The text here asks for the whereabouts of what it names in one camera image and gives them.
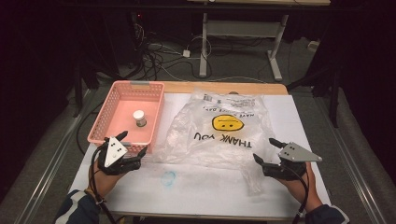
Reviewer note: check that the small jar with white lid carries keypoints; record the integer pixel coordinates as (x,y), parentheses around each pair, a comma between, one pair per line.
(139,118)

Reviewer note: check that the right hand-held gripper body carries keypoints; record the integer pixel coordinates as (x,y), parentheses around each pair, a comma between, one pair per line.
(294,158)

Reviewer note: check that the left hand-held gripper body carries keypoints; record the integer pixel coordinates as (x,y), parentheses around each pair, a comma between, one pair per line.
(115,152)

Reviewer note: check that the white metal desk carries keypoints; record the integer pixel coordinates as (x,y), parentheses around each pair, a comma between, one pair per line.
(243,29)

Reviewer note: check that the person's left hand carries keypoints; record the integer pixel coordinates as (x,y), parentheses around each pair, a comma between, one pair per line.
(106,182)

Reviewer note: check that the white power adapter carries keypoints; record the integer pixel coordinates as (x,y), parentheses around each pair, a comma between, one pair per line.
(186,53)

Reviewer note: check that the clear plastic bag yellow face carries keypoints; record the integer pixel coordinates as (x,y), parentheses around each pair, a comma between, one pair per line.
(218,137)

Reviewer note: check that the metal floor rail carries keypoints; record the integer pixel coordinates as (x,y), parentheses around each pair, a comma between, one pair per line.
(355,168)
(46,165)

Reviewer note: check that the black stand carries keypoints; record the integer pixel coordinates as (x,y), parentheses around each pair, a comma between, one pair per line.
(330,90)
(82,84)

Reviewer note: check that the person's right hand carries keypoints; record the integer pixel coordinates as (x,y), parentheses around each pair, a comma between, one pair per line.
(300,189)

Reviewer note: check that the white floor box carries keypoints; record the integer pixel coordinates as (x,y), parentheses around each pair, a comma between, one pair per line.
(313,45)

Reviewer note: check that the pink plastic basket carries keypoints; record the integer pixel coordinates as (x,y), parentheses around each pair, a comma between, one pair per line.
(124,115)

